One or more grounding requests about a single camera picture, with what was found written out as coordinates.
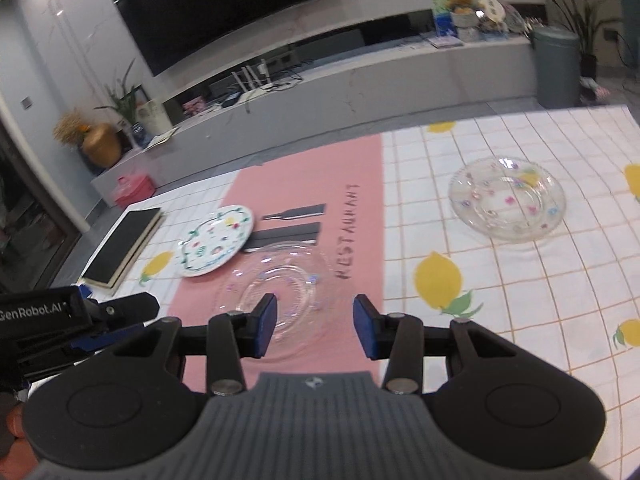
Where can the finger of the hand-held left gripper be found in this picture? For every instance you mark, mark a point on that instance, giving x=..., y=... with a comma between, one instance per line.
x=97, y=342
x=125, y=307

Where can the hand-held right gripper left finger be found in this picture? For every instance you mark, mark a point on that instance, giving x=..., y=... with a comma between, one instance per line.
x=265, y=325

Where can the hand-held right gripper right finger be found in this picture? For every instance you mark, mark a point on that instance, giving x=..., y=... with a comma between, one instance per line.
x=364, y=327

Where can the large clear glass plate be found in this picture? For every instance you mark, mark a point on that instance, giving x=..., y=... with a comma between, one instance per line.
x=295, y=280

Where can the white painted plate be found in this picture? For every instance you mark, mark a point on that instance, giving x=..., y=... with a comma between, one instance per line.
x=215, y=242

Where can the small clear glass plate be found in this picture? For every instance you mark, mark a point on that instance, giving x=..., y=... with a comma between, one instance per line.
x=507, y=200

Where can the person's left hand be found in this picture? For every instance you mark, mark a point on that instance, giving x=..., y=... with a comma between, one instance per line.
x=15, y=460

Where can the black notebook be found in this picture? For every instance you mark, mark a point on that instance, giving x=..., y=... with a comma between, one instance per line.
x=122, y=247

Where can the pink storage box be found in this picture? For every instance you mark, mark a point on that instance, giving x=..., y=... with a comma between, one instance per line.
x=132, y=191

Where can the pink placemat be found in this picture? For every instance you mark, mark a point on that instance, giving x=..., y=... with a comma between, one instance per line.
x=310, y=185

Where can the gold vase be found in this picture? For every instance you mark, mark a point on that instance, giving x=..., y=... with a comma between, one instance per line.
x=102, y=146

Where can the lemon print checked tablecloth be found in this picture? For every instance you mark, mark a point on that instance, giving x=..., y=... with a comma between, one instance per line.
x=525, y=300

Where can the green paper booklet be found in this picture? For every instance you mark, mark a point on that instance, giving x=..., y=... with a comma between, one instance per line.
x=160, y=139

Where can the dried flower bunch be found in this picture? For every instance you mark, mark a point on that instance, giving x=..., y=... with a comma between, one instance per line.
x=70, y=127

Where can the white printed pot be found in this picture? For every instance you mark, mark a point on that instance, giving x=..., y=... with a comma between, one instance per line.
x=155, y=116

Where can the grass plant in blue vase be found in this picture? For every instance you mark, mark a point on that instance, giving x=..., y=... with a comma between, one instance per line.
x=127, y=105

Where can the small photo card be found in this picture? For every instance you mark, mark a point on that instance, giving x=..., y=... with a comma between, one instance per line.
x=194, y=107

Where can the black set-top box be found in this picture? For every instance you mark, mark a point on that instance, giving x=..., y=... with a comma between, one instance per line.
x=230, y=100

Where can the white router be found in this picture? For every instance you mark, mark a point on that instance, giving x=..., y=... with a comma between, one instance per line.
x=257, y=92

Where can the white marble console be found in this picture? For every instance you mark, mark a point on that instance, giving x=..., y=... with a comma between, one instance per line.
x=375, y=80

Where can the grey trash bin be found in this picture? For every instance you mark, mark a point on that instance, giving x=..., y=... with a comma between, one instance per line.
x=555, y=70

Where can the green landscape painting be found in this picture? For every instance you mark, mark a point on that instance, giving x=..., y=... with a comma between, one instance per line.
x=440, y=10

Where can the pink slipper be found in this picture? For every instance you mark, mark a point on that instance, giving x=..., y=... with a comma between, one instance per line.
x=597, y=91

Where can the brown teddy bear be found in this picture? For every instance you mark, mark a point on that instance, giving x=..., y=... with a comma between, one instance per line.
x=462, y=5

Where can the decorative display plate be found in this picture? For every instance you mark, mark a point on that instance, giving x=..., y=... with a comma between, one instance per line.
x=515, y=17

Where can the white round fan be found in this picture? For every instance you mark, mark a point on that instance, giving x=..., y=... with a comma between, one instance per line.
x=492, y=7

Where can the long-leaf potted plant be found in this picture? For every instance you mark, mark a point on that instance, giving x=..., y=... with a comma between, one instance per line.
x=585, y=25

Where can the wall switch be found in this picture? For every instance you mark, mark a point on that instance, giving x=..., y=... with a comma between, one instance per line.
x=26, y=103

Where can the wall television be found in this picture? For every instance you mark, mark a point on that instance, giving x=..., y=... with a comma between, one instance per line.
x=225, y=5

